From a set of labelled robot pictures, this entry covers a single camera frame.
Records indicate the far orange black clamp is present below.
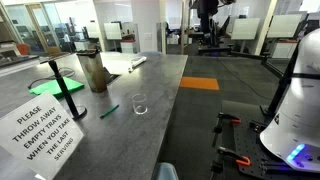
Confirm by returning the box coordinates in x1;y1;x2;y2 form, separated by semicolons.
212;112;241;147

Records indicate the orange black clamp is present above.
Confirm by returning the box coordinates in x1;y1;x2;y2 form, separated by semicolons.
212;112;241;147
211;146;251;174

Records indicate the white paper sign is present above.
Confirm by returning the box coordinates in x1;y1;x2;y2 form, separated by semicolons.
0;92;84;180

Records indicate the green pen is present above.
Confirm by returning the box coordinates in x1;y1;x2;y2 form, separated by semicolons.
99;104;119;119

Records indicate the near blue chair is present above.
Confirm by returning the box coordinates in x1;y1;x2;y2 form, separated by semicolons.
152;162;179;180

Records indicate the black cable on table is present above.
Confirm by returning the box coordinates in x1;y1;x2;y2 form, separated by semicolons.
27;67;76;90

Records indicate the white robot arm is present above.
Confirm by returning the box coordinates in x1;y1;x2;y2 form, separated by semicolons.
260;29;320;173

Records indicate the clear glass cup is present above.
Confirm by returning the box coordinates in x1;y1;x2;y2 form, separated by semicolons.
132;94;148;115

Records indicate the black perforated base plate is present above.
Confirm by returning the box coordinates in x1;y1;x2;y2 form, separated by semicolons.
231;117;320;180

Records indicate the near orange black clamp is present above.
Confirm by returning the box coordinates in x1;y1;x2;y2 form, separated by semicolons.
211;146;251;174

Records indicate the rolled white paper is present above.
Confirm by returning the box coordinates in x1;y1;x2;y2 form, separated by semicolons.
128;56;146;72

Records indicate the black tripod stand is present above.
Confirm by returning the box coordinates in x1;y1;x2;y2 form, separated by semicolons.
229;43;301;118

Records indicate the black sign stand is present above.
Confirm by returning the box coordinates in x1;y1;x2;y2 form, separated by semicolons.
48;60;87;121

